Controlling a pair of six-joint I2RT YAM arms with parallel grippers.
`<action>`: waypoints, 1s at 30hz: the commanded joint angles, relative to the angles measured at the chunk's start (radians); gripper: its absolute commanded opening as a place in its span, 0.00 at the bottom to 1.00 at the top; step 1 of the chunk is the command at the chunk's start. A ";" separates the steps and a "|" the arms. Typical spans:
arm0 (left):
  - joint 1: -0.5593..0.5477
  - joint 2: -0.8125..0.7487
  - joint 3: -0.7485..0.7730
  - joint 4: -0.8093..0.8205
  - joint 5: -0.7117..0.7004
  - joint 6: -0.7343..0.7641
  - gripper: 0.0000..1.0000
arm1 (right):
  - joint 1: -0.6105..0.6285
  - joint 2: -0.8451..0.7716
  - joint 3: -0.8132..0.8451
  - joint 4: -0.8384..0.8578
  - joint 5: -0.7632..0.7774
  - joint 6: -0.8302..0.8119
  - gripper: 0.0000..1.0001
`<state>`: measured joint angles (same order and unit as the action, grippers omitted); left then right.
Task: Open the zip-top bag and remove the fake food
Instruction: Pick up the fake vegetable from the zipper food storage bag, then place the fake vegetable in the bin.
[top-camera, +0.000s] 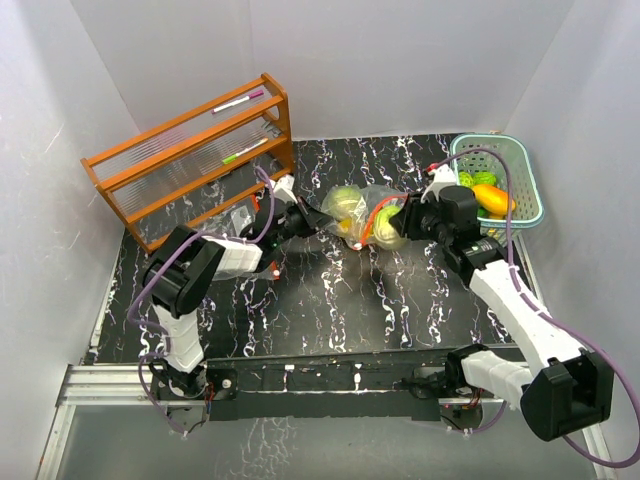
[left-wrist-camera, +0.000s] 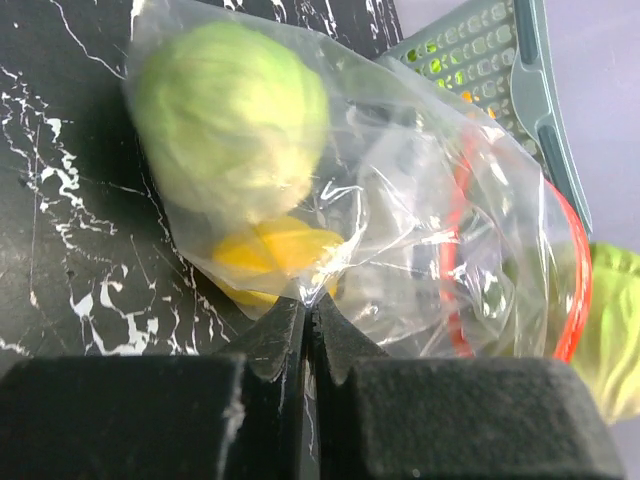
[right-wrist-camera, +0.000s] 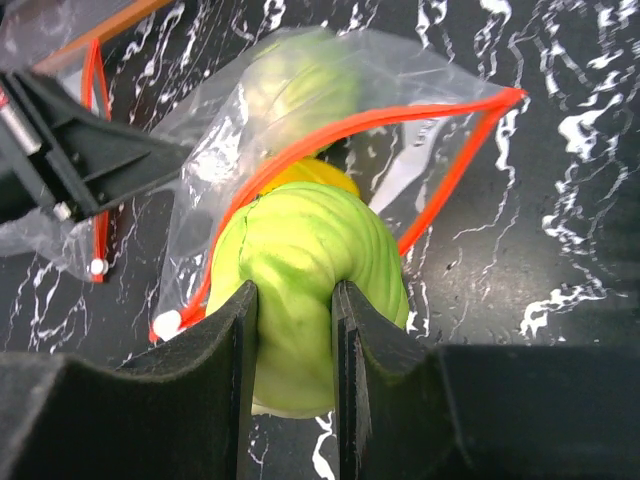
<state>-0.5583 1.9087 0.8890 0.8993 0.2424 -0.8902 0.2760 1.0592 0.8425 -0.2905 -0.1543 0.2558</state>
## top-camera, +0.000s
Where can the aluminium frame rail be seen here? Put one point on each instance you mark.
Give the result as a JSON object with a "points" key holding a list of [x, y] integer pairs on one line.
{"points": [[109, 425]]}

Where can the orange wooden shelf rack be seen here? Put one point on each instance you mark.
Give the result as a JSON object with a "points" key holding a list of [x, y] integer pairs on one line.
{"points": [[173, 174]]}

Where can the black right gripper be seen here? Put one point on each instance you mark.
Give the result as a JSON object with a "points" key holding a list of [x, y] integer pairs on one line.
{"points": [[406, 219]]}

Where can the orange fake fruit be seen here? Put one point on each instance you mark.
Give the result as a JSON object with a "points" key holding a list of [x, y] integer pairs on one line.
{"points": [[494, 200]]}

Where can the green fake cabbage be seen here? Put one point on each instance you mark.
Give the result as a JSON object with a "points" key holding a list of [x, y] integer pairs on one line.
{"points": [[385, 235], [344, 202]]}

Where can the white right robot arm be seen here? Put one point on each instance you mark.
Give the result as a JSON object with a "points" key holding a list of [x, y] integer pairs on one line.
{"points": [[563, 387]]}

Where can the green capped white marker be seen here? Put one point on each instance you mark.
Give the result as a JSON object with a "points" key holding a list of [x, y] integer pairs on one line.
{"points": [[244, 151]]}

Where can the pink capped white marker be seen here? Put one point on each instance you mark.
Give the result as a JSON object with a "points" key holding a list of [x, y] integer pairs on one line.
{"points": [[238, 101]]}

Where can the yellow fake fruit piece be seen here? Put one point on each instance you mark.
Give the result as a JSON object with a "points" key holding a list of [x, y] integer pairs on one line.
{"points": [[346, 228]]}

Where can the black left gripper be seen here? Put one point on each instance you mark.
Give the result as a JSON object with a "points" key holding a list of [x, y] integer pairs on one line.
{"points": [[313, 220]]}

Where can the clear zip bag red seal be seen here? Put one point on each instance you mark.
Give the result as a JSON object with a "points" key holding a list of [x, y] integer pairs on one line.
{"points": [[231, 223]]}

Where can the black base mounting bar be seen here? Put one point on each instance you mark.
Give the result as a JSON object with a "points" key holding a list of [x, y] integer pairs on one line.
{"points": [[393, 383]]}

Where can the bumpy green fake fruit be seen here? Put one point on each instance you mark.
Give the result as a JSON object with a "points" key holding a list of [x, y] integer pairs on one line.
{"points": [[466, 179]]}

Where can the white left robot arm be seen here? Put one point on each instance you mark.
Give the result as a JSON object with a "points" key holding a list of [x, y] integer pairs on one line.
{"points": [[188, 262]]}

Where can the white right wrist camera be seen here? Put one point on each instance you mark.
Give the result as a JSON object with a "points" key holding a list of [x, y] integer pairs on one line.
{"points": [[440, 177]]}

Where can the teal plastic basket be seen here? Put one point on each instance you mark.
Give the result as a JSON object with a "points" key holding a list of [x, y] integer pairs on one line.
{"points": [[498, 171]]}

